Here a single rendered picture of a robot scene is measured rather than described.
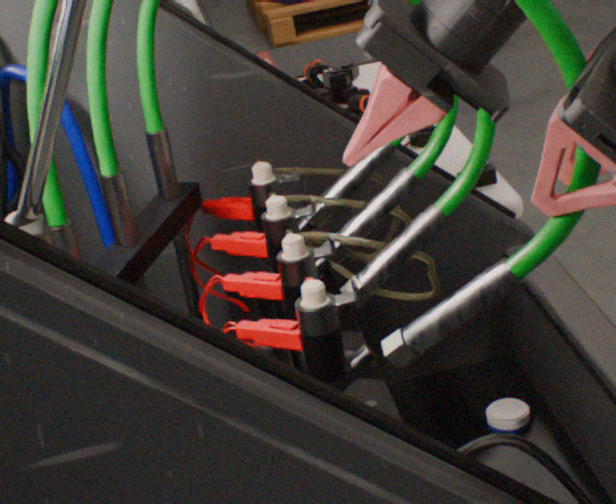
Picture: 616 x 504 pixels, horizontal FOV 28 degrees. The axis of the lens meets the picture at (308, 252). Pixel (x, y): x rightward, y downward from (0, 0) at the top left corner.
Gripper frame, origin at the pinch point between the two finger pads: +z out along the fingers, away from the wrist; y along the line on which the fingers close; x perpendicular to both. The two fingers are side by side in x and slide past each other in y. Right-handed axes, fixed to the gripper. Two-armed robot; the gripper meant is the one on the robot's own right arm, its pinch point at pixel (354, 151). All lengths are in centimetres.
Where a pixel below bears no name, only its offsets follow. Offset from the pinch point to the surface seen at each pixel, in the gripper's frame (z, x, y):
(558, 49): -15.0, 11.5, -2.7
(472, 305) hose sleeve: -0.5, 11.0, -9.0
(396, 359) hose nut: 5.4, 10.4, -8.1
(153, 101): 13.4, -19.4, 11.7
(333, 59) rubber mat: 23, -93, -7
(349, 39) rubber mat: 22, -102, -8
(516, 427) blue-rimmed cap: 19.2, -20.9, -31.5
